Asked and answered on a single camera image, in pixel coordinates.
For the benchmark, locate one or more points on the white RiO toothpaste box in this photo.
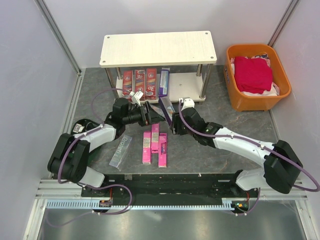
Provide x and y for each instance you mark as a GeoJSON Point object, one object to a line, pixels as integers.
{"type": "Point", "coordinates": [166, 106]}

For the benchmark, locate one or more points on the orange plastic basket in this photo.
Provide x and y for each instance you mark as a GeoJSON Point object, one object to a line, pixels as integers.
{"type": "Point", "coordinates": [241, 102]}

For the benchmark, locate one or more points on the clear Protefix box near shelf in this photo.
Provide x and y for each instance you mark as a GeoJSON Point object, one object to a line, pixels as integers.
{"type": "Point", "coordinates": [157, 110]}

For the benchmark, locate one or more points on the pink box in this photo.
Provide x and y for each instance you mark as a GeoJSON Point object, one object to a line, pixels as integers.
{"type": "Point", "coordinates": [146, 148]}
{"type": "Point", "coordinates": [162, 150]}
{"type": "Point", "coordinates": [155, 130]}

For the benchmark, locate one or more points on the purple toothpaste box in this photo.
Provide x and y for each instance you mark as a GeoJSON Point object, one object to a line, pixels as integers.
{"type": "Point", "coordinates": [164, 79]}

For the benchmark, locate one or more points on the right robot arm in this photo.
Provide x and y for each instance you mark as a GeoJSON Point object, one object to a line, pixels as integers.
{"type": "Point", "coordinates": [277, 161]}

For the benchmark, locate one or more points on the silver backed toothpaste box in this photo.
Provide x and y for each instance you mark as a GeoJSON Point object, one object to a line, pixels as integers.
{"type": "Point", "coordinates": [140, 82]}

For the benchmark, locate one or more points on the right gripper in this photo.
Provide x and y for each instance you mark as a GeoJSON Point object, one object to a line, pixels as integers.
{"type": "Point", "coordinates": [176, 122]}

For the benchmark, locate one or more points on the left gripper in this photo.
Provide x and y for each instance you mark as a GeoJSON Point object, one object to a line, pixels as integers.
{"type": "Point", "coordinates": [150, 117]}

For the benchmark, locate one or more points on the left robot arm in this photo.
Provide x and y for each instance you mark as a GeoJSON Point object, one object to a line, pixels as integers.
{"type": "Point", "coordinates": [69, 160]}

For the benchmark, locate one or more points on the clear Protefix box front left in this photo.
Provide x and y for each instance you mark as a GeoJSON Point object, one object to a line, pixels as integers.
{"type": "Point", "coordinates": [119, 156]}

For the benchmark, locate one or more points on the white two-tier shelf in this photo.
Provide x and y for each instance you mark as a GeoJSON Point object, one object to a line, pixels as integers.
{"type": "Point", "coordinates": [190, 55]}

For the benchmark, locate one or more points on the pink box left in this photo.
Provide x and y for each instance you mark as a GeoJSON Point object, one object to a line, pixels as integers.
{"type": "Point", "coordinates": [146, 148]}

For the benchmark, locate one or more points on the pink box right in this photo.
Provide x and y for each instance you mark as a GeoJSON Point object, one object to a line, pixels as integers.
{"type": "Point", "coordinates": [162, 150]}

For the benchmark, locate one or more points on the red 3D toothpaste box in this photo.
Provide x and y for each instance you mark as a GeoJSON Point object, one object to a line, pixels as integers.
{"type": "Point", "coordinates": [151, 84]}

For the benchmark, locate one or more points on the silver red toothpaste box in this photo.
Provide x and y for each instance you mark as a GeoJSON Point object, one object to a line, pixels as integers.
{"type": "Point", "coordinates": [127, 84]}

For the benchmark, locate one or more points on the pink box middle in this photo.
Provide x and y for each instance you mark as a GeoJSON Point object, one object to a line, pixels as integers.
{"type": "Point", "coordinates": [155, 130]}

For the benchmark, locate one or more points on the red folded cloth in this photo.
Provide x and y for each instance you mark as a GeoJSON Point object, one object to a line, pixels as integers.
{"type": "Point", "coordinates": [252, 75]}

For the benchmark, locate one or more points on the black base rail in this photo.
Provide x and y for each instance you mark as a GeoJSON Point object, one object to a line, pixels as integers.
{"type": "Point", "coordinates": [204, 184]}

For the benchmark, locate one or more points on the slotted cable duct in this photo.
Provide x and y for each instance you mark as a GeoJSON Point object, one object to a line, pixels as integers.
{"type": "Point", "coordinates": [90, 204]}

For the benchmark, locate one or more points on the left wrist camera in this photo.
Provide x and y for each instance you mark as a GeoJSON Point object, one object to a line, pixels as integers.
{"type": "Point", "coordinates": [136, 96]}

